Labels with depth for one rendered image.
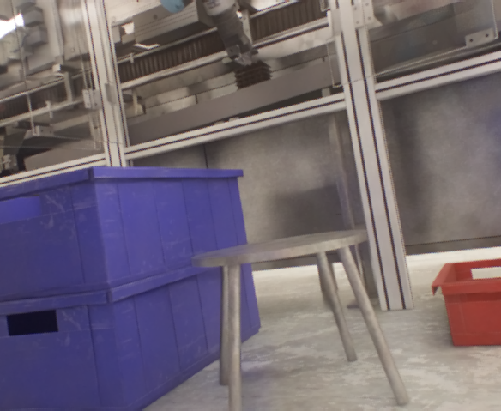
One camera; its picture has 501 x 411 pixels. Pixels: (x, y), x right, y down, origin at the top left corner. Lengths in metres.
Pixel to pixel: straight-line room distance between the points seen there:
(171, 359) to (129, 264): 0.21
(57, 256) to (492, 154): 1.26
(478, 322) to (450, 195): 0.71
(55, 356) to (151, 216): 0.30
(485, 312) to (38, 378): 0.83
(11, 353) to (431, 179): 1.26
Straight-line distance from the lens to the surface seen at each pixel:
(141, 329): 1.05
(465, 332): 1.17
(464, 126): 1.80
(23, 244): 1.10
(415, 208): 1.82
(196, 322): 1.20
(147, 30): 2.11
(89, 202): 0.99
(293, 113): 1.59
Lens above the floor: 0.31
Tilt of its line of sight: 2 degrees up
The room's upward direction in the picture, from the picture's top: 9 degrees counter-clockwise
